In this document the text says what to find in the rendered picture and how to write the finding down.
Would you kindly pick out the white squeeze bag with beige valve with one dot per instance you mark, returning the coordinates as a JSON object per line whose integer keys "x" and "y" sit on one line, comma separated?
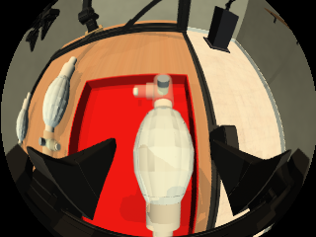
{"x": 23, "y": 121}

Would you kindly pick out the red tray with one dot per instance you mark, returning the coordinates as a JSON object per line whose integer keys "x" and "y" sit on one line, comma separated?
{"x": 107, "y": 108}

